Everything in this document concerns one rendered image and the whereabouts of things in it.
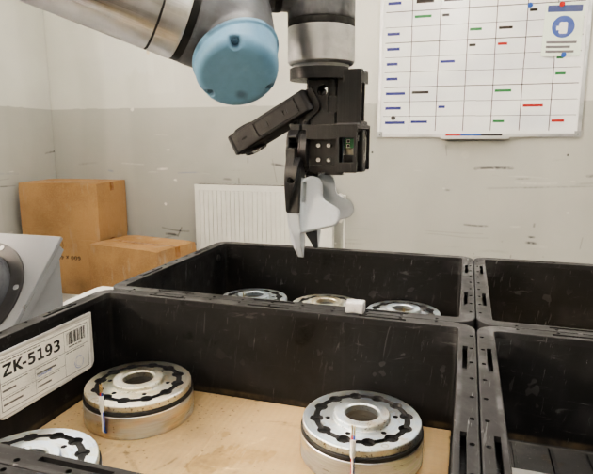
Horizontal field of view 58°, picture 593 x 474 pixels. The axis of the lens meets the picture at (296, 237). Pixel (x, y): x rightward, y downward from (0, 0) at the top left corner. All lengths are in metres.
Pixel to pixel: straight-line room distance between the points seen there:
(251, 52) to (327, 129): 0.16
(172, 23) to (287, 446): 0.37
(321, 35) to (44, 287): 0.52
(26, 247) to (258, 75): 0.51
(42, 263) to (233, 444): 0.45
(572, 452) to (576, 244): 3.19
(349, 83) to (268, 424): 0.36
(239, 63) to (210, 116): 3.46
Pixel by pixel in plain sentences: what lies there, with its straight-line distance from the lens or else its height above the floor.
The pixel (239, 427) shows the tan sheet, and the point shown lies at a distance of 0.54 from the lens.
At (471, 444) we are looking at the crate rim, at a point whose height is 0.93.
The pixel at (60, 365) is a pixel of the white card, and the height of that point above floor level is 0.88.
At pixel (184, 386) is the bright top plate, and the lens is 0.55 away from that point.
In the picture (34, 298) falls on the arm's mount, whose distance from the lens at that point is 0.83.
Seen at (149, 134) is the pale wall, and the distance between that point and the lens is 4.17.
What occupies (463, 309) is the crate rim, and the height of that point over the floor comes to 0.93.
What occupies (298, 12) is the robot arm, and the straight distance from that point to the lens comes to 0.62.
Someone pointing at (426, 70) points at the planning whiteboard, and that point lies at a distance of 3.59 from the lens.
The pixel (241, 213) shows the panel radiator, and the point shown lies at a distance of 3.75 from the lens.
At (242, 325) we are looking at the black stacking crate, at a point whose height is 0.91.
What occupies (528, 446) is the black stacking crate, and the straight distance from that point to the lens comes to 0.55.
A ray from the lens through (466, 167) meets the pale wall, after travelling 3.58.
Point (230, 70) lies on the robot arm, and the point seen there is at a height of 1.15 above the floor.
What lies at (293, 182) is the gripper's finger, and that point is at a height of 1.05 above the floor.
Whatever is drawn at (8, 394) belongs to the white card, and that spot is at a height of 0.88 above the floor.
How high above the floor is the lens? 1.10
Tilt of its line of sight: 10 degrees down
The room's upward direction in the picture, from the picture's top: straight up
